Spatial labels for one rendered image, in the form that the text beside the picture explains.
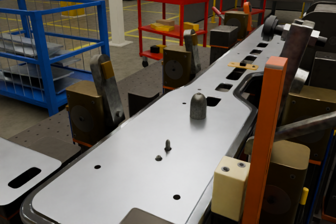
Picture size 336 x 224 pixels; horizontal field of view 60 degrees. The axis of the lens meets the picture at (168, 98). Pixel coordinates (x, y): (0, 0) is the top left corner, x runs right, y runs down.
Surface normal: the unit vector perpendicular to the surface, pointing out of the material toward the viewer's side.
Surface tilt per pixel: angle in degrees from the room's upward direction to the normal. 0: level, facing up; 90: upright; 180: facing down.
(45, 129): 0
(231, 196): 90
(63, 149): 0
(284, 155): 0
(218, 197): 90
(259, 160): 90
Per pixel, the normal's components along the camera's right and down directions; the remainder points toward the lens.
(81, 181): 0.00, -0.91
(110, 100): 0.86, 0.00
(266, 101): -0.47, 0.37
